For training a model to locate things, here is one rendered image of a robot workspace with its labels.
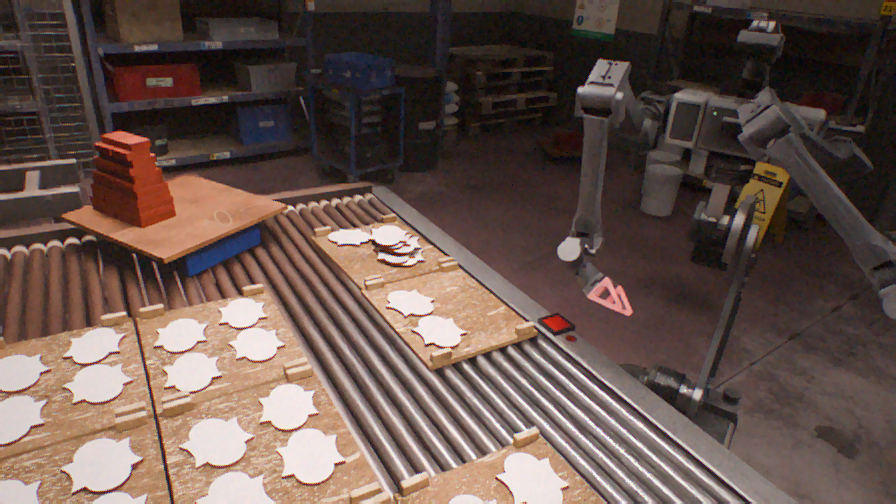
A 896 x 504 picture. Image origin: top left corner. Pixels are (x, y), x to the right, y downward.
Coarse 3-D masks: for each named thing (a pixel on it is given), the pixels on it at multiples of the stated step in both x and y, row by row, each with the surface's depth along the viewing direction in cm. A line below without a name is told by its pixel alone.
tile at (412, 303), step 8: (392, 296) 172; (400, 296) 173; (408, 296) 173; (416, 296) 173; (424, 296) 173; (392, 304) 168; (400, 304) 169; (408, 304) 169; (416, 304) 169; (424, 304) 169; (400, 312) 166; (408, 312) 165; (416, 312) 165; (424, 312) 166; (432, 312) 168
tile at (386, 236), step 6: (384, 228) 201; (390, 228) 201; (396, 228) 201; (372, 234) 196; (378, 234) 196; (384, 234) 196; (390, 234) 197; (396, 234) 197; (402, 234) 197; (372, 240) 193; (378, 240) 192; (384, 240) 192; (390, 240) 193; (396, 240) 193; (402, 240) 193; (384, 246) 190; (390, 246) 190
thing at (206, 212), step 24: (192, 192) 210; (216, 192) 211; (240, 192) 213; (72, 216) 187; (96, 216) 188; (192, 216) 192; (216, 216) 193; (240, 216) 194; (264, 216) 197; (120, 240) 174; (144, 240) 175; (168, 240) 176; (192, 240) 177; (216, 240) 181
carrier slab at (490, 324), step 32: (384, 288) 178; (416, 288) 179; (448, 288) 181; (480, 288) 182; (384, 320) 165; (416, 320) 164; (480, 320) 166; (512, 320) 167; (416, 352) 151; (480, 352) 154
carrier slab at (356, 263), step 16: (384, 224) 220; (400, 224) 221; (320, 240) 205; (336, 256) 195; (352, 256) 196; (368, 256) 196; (432, 256) 199; (352, 272) 186; (368, 272) 187; (384, 272) 187; (400, 272) 188; (416, 272) 188; (432, 272) 190
